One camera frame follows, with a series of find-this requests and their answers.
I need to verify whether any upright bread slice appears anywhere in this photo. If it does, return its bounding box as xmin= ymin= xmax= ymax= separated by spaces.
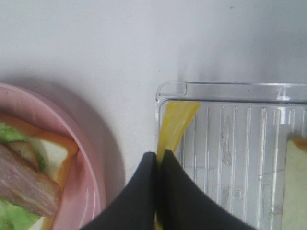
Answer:
xmin=282 ymin=138 xmax=307 ymax=230

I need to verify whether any pink bacon strip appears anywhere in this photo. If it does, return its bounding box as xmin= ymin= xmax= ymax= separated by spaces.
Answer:
xmin=0 ymin=145 xmax=61 ymax=217

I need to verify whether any pink round plate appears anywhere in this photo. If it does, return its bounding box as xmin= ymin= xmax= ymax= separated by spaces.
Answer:
xmin=0 ymin=83 xmax=106 ymax=230

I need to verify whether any yellow cheese slice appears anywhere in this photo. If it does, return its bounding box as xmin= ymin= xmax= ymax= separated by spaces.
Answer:
xmin=155 ymin=101 xmax=200 ymax=230

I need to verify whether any green lettuce leaf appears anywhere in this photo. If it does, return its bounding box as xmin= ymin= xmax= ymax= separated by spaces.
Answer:
xmin=0 ymin=122 xmax=44 ymax=230

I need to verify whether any bread slice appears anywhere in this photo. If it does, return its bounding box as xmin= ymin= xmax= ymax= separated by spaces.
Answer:
xmin=0 ymin=113 xmax=79 ymax=230
xmin=282 ymin=138 xmax=307 ymax=230

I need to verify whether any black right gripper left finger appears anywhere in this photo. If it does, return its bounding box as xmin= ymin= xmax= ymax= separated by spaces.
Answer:
xmin=83 ymin=152 xmax=157 ymax=230

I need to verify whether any clear right plastic container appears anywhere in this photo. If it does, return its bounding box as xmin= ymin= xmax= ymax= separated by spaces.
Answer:
xmin=156 ymin=82 xmax=307 ymax=230

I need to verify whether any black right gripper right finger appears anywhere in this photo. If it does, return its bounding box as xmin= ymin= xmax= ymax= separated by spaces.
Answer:
xmin=161 ymin=150 xmax=254 ymax=230

